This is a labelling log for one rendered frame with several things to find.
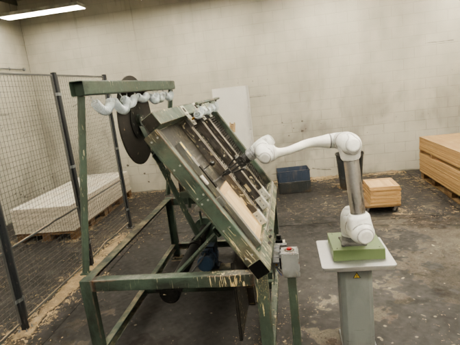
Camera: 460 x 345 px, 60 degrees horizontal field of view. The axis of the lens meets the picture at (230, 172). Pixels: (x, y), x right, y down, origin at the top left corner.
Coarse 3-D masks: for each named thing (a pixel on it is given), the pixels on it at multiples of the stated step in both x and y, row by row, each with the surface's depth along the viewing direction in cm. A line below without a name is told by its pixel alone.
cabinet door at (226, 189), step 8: (224, 184) 317; (224, 192) 304; (232, 192) 323; (232, 200) 310; (240, 200) 328; (240, 208) 315; (248, 216) 319; (248, 224) 307; (256, 224) 323; (256, 232) 308
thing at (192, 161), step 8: (184, 152) 284; (192, 160) 284; (200, 168) 285; (208, 184) 287; (216, 192) 287; (224, 200) 288; (232, 208) 289; (232, 216) 290; (240, 216) 293; (240, 224) 290; (248, 232) 291; (256, 240) 291
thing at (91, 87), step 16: (80, 80) 257; (96, 80) 276; (112, 80) 303; (128, 80) 334; (80, 96) 263; (80, 112) 263; (80, 128) 265; (80, 144) 268; (80, 160) 270; (80, 176) 274; (80, 192) 278; (176, 192) 370; (192, 224) 374; (208, 224) 357; (208, 240) 281; (192, 256) 286
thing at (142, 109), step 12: (120, 96) 330; (132, 108) 350; (144, 108) 383; (120, 120) 326; (132, 120) 348; (120, 132) 324; (132, 132) 348; (132, 144) 345; (144, 144) 375; (132, 156) 343; (144, 156) 372
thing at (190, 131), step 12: (192, 120) 323; (192, 132) 323; (204, 144) 324; (204, 156) 326; (216, 156) 330; (216, 168) 327; (228, 180) 328; (240, 192) 329; (252, 204) 330; (264, 216) 336
